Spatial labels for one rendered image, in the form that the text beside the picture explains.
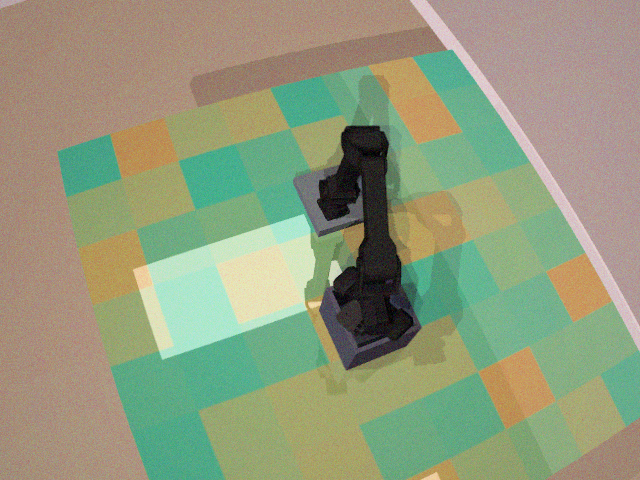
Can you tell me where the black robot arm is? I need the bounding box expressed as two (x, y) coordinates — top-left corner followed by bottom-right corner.
(317, 125), (401, 337)

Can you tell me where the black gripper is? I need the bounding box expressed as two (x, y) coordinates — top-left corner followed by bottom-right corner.
(333, 266), (413, 342)

